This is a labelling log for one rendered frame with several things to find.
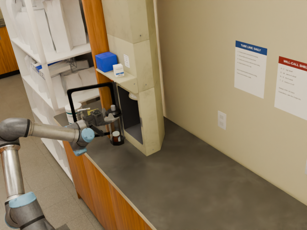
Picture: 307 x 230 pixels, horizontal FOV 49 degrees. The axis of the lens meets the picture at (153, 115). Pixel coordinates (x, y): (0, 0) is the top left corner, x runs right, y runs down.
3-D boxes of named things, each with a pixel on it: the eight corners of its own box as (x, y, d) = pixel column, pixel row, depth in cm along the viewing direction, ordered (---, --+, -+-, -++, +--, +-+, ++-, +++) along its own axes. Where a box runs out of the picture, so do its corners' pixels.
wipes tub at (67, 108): (81, 116, 283) (77, 100, 275) (87, 122, 273) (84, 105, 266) (66, 121, 277) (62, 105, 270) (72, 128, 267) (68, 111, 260)
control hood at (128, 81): (113, 77, 226) (111, 63, 221) (139, 92, 202) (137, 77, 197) (97, 82, 221) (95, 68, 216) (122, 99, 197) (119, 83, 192)
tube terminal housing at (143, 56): (151, 124, 260) (140, 24, 223) (177, 142, 236) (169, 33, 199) (123, 136, 249) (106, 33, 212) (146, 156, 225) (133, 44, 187)
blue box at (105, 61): (111, 64, 220) (108, 51, 216) (118, 68, 213) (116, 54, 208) (97, 68, 216) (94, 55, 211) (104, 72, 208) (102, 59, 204)
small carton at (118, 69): (122, 72, 206) (120, 63, 203) (124, 75, 201) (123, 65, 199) (113, 74, 204) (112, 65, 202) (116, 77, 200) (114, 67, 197)
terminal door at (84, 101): (120, 132, 245) (112, 81, 225) (78, 140, 240) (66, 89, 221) (120, 132, 246) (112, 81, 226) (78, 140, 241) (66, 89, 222)
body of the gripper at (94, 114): (103, 112, 206) (85, 120, 200) (106, 124, 210) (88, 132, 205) (97, 108, 211) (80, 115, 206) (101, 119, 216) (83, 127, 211)
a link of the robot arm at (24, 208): (22, 224, 147) (9, 196, 150) (15, 230, 157) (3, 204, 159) (47, 212, 155) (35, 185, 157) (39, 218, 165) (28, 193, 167)
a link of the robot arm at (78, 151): (80, 151, 191) (71, 134, 193) (73, 158, 199) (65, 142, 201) (92, 147, 196) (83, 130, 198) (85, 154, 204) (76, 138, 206)
